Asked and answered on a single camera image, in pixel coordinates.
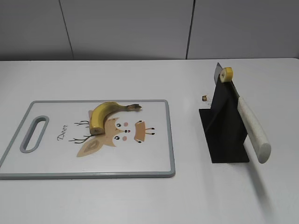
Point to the cut banana slice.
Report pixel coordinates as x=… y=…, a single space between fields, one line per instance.
x=226 y=75

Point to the cleaver knife with white handle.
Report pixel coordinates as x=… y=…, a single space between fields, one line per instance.
x=257 y=135

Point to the yellow banana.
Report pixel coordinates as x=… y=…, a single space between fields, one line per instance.
x=101 y=113

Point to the black knife stand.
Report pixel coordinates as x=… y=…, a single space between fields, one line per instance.
x=224 y=129

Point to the white deer cutting board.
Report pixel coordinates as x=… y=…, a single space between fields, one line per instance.
x=53 y=141

